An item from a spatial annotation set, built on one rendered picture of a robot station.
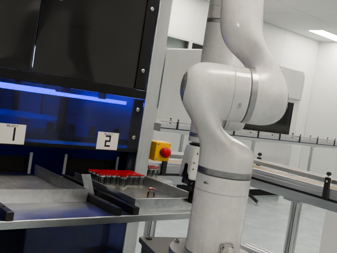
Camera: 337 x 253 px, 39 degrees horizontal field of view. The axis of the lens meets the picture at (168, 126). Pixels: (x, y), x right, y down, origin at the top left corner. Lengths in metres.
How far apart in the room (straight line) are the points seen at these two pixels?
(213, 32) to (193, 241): 0.59
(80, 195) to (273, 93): 0.60
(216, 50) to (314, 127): 9.34
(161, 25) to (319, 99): 9.01
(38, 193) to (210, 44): 0.61
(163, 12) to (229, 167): 0.89
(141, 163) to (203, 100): 0.81
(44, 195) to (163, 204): 0.33
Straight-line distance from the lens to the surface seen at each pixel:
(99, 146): 1.63
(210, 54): 1.33
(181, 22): 7.89
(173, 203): 1.38
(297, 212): 2.23
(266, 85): 1.01
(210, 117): 0.98
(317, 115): 10.60
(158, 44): 1.74
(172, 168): 1.99
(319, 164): 10.51
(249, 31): 1.08
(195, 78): 0.99
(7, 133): 1.48
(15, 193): 1.24
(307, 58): 10.55
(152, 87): 1.73
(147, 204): 1.32
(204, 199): 1.02
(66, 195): 1.30
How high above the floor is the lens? 1.19
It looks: 3 degrees down
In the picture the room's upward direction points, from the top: 9 degrees clockwise
